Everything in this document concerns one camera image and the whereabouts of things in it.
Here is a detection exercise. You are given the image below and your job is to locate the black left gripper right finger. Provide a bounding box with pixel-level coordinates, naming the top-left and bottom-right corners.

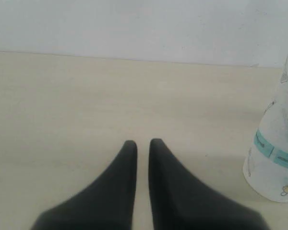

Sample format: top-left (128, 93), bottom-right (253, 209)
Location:
top-left (148, 138), bottom-right (269, 230)

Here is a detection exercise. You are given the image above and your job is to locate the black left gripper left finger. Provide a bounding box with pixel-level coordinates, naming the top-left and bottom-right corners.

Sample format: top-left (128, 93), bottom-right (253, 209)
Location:
top-left (32, 140), bottom-right (137, 230)

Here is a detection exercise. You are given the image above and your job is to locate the printed white paper towel roll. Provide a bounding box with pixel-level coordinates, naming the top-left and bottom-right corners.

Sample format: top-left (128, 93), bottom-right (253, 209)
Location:
top-left (243, 55), bottom-right (288, 203)

